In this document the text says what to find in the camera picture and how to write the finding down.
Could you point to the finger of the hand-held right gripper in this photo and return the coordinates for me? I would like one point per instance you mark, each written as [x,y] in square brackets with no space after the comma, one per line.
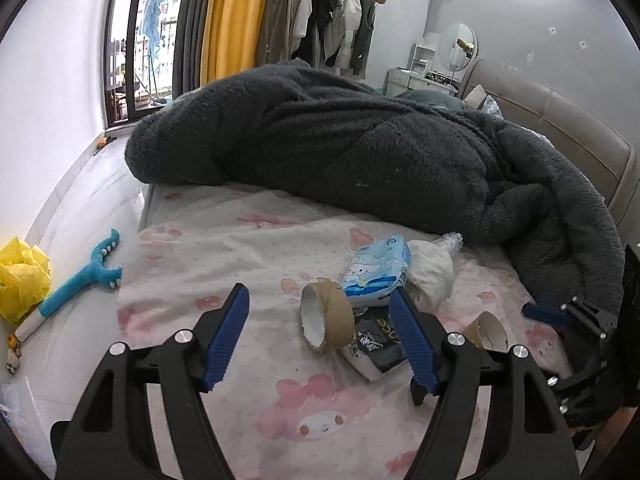
[545,312]
[582,385]

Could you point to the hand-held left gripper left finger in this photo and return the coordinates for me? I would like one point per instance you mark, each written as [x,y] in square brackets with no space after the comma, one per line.
[227,340]

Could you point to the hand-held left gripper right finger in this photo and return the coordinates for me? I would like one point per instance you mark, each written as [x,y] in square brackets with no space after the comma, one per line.
[412,340]

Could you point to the black snack packet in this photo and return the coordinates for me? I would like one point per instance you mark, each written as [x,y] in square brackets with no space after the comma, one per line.
[380,347]

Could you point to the brown cardboard tube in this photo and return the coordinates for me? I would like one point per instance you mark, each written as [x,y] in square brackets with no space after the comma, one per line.
[492,332]

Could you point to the white paper ball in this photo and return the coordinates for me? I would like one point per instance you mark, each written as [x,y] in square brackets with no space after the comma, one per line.
[430,272]

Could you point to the brown tape roll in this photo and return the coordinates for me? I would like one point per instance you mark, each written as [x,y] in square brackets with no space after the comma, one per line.
[335,315]

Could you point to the blue tissue packet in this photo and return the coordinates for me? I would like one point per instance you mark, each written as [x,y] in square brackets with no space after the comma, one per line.
[375,270]

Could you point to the pink printed bed sheet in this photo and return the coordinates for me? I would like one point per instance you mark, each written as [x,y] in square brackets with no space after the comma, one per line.
[225,260]

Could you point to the grey mattress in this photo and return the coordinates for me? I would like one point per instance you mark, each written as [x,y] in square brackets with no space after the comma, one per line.
[146,210]

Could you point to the blue plush toy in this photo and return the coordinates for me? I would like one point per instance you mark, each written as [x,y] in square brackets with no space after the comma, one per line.
[75,287]

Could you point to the beige padded headboard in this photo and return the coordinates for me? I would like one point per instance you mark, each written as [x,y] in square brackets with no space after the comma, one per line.
[550,110]

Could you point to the yellow plastic bag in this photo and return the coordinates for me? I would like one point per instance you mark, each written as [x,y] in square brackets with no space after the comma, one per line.
[22,280]

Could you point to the small yellow duck toy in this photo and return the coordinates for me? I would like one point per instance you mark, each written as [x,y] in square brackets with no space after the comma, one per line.
[12,341]

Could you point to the patterned pillow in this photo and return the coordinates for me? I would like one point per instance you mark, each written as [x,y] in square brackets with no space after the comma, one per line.
[487,105]

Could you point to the small white toy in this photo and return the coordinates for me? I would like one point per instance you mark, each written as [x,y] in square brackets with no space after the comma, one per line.
[12,361]

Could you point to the clear bubble wrap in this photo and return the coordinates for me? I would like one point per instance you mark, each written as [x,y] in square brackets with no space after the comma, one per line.
[22,420]

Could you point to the dark grey fleece blanket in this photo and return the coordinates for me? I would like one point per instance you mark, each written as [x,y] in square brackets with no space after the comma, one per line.
[325,135]

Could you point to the small orange toy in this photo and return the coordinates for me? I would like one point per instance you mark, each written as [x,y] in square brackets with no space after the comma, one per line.
[102,143]

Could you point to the white vanity table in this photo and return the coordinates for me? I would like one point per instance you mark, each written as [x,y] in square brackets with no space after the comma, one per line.
[410,80]

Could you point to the round mirror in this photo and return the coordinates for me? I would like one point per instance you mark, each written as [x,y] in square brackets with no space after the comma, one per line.
[452,45]

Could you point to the dark green trousers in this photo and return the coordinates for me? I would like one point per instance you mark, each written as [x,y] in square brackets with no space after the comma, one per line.
[365,35]

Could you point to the grey curtain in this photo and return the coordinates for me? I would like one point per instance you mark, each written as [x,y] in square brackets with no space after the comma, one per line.
[192,25]

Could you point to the black framed glass door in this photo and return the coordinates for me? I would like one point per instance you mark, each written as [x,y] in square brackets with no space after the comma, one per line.
[130,35]

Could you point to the yellow curtain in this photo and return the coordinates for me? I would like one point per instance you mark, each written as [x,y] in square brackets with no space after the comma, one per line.
[235,15]

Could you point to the white jacket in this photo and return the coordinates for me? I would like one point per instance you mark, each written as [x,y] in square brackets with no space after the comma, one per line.
[345,20]

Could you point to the blue hanging garment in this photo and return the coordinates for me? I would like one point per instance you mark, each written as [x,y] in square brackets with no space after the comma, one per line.
[152,15]

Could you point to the black jacket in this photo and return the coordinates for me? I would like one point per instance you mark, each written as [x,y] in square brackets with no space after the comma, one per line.
[320,0]

